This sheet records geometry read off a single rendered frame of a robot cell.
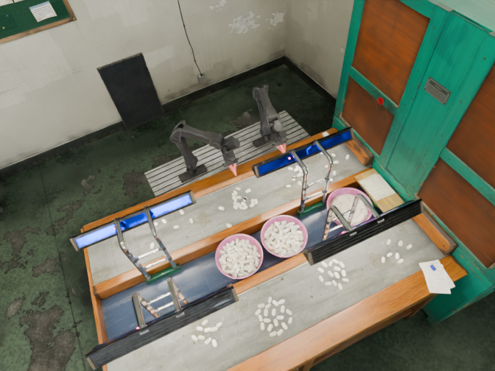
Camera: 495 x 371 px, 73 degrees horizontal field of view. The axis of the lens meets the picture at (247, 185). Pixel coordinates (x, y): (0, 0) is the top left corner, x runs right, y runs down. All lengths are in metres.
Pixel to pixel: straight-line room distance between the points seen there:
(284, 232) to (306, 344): 0.62
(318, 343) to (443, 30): 1.45
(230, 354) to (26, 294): 1.95
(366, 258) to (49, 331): 2.28
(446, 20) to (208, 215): 1.51
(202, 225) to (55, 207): 1.86
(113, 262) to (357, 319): 1.34
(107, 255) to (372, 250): 1.50
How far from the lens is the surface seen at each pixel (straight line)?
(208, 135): 2.02
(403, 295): 1.90
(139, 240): 2.10
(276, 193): 2.11
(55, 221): 3.48
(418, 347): 2.68
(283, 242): 1.94
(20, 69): 3.51
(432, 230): 2.03
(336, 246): 1.57
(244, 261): 1.89
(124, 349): 1.53
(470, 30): 1.59
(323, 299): 1.83
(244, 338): 1.77
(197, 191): 2.16
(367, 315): 1.82
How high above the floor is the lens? 2.47
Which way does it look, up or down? 53 degrees down
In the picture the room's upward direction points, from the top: 7 degrees counter-clockwise
